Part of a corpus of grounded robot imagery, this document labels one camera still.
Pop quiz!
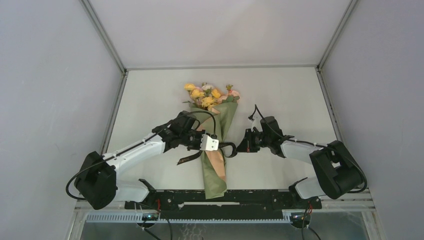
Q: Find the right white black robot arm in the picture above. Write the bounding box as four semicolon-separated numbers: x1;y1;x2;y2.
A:
235;116;368;208

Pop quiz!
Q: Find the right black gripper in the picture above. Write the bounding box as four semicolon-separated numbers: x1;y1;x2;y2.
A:
235;128;271;153

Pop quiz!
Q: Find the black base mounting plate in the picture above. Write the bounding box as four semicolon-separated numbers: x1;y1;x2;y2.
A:
124;189;322;219

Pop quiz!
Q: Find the black ribbon strap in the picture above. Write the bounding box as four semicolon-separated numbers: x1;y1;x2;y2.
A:
176;141;238;167

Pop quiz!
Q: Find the white slotted cable duct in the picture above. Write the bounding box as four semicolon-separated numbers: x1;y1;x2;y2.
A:
85;212;304;224

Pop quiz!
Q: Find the yellow flower stem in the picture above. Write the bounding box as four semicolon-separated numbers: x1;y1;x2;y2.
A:
183;83;221;111

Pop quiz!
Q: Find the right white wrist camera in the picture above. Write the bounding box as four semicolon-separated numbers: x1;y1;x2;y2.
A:
251;118;262;132

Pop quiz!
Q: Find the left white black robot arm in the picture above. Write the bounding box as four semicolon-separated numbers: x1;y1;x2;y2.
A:
65;111;218;210

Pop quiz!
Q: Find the aluminium frame rail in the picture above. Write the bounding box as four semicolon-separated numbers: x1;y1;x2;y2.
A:
74;188;376;213

